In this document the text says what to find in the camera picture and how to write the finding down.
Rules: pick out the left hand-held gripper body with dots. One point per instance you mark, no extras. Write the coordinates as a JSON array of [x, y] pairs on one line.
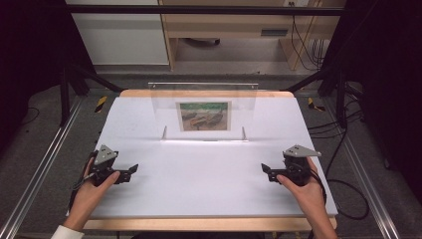
[[104, 164]]

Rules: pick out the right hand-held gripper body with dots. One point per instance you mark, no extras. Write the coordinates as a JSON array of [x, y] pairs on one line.
[[297, 169]]

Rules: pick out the picture card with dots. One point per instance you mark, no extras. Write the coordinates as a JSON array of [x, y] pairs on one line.
[[204, 116]]

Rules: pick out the clear acrylic photo frame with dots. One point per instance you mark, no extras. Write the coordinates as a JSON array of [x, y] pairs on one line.
[[204, 93]]

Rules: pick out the person's right hand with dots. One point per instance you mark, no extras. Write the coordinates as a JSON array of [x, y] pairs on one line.
[[307, 195]]

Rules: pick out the person's left hand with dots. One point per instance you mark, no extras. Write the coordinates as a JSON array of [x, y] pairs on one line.
[[88, 199]]

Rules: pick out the white foam board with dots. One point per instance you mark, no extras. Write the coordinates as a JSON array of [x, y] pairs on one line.
[[199, 179]]

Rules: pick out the black metal stand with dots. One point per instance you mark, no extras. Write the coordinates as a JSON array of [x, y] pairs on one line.
[[335, 83], [68, 86]]

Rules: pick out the wooden table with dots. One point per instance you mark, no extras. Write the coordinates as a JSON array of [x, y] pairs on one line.
[[199, 224]]

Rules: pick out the black curtain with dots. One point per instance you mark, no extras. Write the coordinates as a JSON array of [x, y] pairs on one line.
[[388, 83], [30, 56]]

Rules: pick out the white cabinet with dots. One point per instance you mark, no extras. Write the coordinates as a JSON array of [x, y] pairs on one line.
[[122, 40]]

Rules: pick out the light wooden desk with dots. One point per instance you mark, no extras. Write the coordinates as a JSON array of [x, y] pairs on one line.
[[229, 25]]

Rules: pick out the black horizontal bar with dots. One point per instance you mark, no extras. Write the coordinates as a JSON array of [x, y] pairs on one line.
[[199, 9]]

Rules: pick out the aluminium rail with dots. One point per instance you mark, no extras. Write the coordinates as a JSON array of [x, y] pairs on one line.
[[361, 172], [43, 166]]

